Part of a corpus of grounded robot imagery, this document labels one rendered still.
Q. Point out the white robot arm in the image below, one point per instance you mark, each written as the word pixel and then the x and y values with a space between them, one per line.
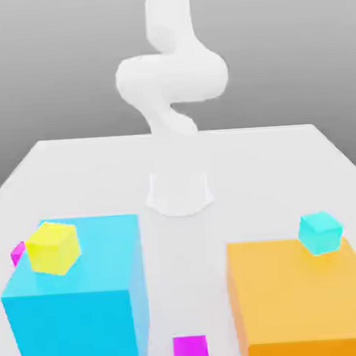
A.
pixel 172 77

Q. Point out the small yellow cube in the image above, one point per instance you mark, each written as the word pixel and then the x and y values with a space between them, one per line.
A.
pixel 53 248

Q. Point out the small cyan cube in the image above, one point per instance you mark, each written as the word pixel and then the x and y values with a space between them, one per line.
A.
pixel 320 232

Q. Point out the small magenta cube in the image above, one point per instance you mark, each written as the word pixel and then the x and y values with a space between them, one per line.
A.
pixel 17 253
pixel 190 351

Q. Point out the large orange box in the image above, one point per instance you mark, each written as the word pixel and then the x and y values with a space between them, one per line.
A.
pixel 298 295

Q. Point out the large blue box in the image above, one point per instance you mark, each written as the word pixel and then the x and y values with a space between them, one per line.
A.
pixel 77 320

